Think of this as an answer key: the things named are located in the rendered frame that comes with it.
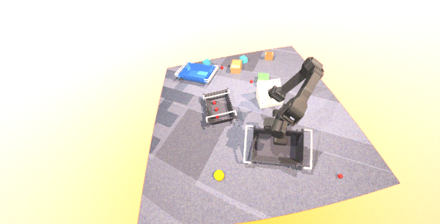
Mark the orange rectangular block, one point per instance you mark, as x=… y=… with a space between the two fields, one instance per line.
x=236 y=66

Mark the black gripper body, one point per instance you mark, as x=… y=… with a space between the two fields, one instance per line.
x=278 y=141

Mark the small orange box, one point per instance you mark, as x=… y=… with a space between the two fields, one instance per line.
x=269 y=56

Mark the light green rectangular block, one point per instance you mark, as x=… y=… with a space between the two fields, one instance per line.
x=263 y=77

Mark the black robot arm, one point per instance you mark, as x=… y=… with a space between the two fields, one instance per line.
x=312 y=71

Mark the light blue block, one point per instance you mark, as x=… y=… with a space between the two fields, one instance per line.
x=206 y=62
x=244 y=59

